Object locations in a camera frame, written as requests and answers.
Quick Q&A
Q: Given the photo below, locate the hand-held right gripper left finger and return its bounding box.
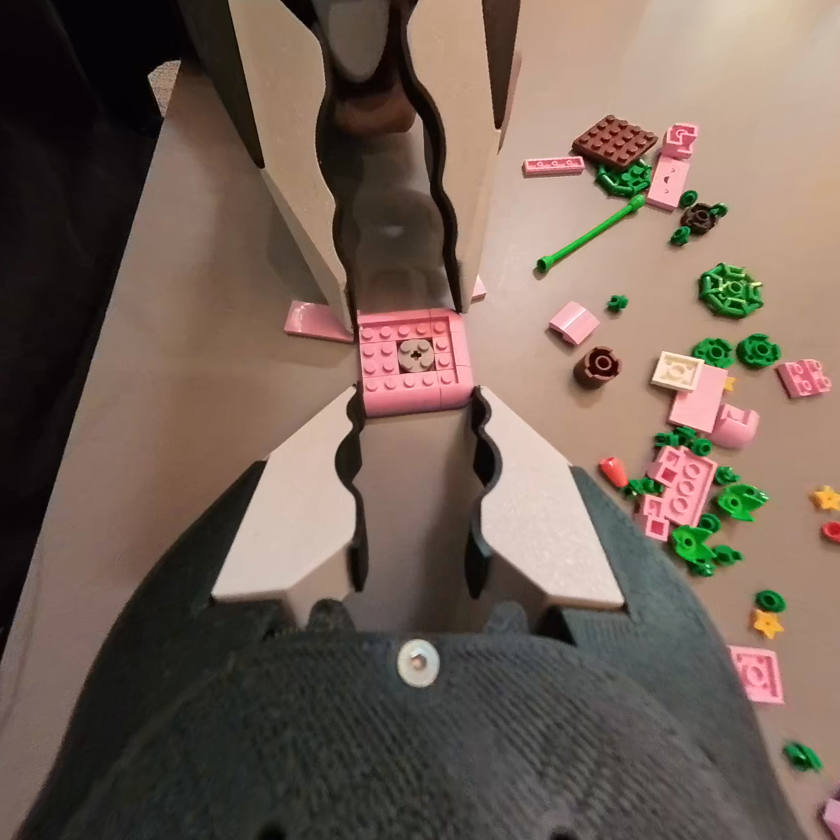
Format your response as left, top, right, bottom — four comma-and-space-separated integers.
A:
210, 386, 368, 624

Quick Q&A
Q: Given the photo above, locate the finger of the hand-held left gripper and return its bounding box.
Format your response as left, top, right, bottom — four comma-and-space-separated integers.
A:
228, 0, 361, 333
392, 0, 505, 316

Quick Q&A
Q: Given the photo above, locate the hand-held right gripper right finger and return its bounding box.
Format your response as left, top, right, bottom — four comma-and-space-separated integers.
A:
467, 386, 626, 623

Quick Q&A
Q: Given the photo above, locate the pink square brick base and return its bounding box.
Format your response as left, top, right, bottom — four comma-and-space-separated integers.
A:
357, 308, 475, 417

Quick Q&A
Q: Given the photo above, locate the person's left hand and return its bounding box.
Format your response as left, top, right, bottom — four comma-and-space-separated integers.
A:
331, 82, 412, 137

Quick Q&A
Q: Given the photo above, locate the brown square studded plate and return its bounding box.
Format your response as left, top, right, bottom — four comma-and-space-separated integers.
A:
571, 115, 659, 168

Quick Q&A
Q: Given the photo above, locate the brown round brick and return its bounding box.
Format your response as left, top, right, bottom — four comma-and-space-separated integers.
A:
574, 346, 623, 390

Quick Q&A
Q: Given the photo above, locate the green octagonal web piece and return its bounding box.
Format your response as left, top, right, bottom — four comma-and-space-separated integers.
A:
595, 161, 654, 198
697, 262, 765, 319

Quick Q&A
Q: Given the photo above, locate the green flexible bar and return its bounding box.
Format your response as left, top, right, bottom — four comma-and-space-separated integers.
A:
537, 196, 645, 273

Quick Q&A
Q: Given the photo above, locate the cluster of green leaf pieces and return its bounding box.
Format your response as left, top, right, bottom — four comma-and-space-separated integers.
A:
623, 427, 770, 578

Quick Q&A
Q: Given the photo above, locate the white square plate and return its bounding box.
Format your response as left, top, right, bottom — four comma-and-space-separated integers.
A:
651, 351, 706, 393

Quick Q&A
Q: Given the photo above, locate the pink curved slope tile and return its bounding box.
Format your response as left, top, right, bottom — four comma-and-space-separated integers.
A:
549, 301, 601, 345

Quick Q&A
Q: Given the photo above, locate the pink curved brick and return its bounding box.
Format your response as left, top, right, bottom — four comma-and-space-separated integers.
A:
712, 403, 760, 449

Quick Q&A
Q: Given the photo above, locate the pink face tile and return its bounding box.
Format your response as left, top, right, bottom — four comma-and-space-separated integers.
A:
646, 157, 691, 212

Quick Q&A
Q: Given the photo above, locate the pink corner panel brick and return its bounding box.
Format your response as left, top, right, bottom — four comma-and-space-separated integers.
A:
659, 122, 700, 161

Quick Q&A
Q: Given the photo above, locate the green round studded plate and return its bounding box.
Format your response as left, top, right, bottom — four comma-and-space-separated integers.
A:
735, 333, 782, 368
691, 336, 736, 368

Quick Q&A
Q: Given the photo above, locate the pink square jumper plate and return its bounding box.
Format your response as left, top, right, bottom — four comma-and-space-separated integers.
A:
728, 646, 785, 704

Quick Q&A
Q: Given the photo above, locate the pink stepped studded plate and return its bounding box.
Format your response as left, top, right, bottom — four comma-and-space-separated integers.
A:
777, 359, 833, 399

